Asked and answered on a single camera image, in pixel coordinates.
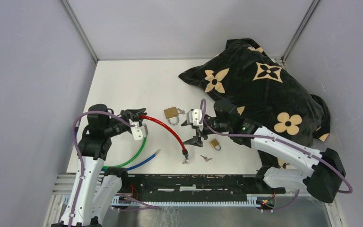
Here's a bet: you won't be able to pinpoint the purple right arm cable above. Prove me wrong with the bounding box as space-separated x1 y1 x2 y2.
199 98 354 211

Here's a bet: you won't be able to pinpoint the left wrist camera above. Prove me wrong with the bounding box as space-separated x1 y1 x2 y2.
130 120 148 140

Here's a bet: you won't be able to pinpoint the red cable lock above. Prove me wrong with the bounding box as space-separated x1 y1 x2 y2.
139 115 189 161

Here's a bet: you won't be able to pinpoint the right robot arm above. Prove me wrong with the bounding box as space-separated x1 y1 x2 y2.
182 99 353 203

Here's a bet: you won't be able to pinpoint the small padlock keys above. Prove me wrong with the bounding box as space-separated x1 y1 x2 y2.
201 155 212 162

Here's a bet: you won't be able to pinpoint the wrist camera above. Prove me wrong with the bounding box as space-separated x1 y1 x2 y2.
186 109 204 127
130 120 148 140

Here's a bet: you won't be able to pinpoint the large brass padlock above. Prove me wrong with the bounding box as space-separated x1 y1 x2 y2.
164 107 180 126

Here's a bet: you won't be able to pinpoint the small brass padlock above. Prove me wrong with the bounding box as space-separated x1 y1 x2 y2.
209 139 221 151

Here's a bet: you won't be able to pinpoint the blue cable lock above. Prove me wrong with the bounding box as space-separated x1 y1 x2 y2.
73 125 162 172

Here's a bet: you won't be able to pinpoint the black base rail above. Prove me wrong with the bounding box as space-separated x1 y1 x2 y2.
120 173 286 202

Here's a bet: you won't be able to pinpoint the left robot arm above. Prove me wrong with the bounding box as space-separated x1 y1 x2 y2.
54 104 148 227

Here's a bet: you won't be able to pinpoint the black floral blanket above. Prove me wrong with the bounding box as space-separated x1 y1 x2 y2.
178 38 331 166

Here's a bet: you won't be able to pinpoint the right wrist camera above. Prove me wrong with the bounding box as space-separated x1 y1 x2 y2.
186 109 204 127

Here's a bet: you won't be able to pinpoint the large padlock keys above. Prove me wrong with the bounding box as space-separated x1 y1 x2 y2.
177 108 186 114

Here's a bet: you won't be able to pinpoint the green cable lock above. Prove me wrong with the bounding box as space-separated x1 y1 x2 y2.
101 136 147 170

